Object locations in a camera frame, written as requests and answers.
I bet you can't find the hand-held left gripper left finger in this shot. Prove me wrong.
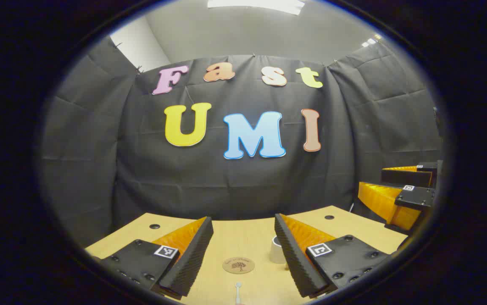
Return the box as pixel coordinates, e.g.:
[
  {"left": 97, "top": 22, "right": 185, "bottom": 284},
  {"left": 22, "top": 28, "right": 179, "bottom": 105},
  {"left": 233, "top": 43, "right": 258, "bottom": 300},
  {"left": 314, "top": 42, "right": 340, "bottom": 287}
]
[{"left": 99, "top": 216, "right": 214, "bottom": 300}]

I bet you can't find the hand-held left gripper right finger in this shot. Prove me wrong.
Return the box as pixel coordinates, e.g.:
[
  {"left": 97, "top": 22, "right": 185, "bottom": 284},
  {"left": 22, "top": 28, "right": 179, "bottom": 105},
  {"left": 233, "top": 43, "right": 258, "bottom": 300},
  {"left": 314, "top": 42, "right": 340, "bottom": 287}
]
[{"left": 274, "top": 213, "right": 396, "bottom": 298}]

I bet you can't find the white cup with wooden handle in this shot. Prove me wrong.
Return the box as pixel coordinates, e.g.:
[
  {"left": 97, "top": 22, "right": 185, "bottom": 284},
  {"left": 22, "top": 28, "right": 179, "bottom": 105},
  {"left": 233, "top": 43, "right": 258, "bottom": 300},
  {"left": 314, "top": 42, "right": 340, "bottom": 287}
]
[{"left": 269, "top": 236, "right": 288, "bottom": 264}]

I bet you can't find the round cork coaster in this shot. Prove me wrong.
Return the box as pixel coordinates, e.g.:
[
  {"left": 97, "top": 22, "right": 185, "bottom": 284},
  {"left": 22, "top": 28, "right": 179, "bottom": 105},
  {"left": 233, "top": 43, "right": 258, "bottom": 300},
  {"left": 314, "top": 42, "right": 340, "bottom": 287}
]
[{"left": 222, "top": 257, "right": 255, "bottom": 275}]

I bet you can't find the wooden desktop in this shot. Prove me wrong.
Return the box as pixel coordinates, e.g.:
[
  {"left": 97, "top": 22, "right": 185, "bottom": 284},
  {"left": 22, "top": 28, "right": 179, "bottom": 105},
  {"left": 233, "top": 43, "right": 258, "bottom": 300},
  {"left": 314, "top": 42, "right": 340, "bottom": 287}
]
[{"left": 84, "top": 205, "right": 409, "bottom": 305}]

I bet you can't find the black backdrop cloth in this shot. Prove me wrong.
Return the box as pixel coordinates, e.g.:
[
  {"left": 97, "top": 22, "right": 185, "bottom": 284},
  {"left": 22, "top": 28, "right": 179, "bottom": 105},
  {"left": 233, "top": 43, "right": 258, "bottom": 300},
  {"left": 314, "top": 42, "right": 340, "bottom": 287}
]
[{"left": 40, "top": 36, "right": 443, "bottom": 248}]

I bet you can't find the small ceiling light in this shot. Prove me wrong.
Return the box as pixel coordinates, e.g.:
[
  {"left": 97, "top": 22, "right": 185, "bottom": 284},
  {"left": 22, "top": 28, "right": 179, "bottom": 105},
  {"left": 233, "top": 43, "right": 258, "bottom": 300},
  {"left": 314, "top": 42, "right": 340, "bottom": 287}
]
[{"left": 361, "top": 33, "right": 383, "bottom": 48}]

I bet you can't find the long ceiling light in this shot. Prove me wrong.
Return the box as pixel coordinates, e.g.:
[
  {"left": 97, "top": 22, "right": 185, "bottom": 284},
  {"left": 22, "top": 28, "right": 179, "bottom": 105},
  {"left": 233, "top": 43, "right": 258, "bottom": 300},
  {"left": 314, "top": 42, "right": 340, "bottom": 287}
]
[{"left": 207, "top": 0, "right": 306, "bottom": 16}]

